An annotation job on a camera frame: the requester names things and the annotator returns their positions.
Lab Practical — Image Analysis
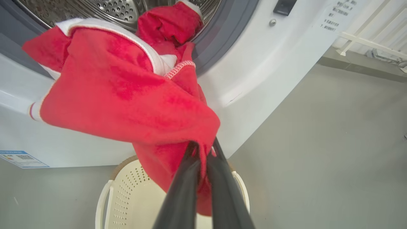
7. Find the blue energy label sticker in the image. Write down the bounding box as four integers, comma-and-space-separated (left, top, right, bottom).
0, 150, 50, 169

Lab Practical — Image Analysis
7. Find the cream perforated laundry basket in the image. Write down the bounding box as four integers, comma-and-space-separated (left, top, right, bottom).
95, 155, 251, 229

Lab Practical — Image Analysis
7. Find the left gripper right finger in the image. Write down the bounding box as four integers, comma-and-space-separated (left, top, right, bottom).
206, 137, 255, 229

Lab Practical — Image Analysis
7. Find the steel washing machine drum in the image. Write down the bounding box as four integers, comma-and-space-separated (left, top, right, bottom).
14, 0, 223, 32

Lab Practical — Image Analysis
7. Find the black door latch socket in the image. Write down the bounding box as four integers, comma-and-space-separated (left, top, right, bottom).
273, 0, 298, 16

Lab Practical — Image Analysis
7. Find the red garment white trim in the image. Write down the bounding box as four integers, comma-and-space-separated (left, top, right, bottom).
22, 0, 221, 217

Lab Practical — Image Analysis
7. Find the white washing machine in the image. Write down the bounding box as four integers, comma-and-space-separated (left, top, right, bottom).
0, 0, 361, 168

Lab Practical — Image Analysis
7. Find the white metal railing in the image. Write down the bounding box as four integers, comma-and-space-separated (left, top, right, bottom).
332, 0, 407, 74

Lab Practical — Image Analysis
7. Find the text instruction sticker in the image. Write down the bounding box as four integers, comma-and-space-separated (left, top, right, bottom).
319, 0, 359, 33

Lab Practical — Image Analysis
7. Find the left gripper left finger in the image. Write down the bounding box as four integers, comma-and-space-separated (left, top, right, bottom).
153, 141, 202, 229

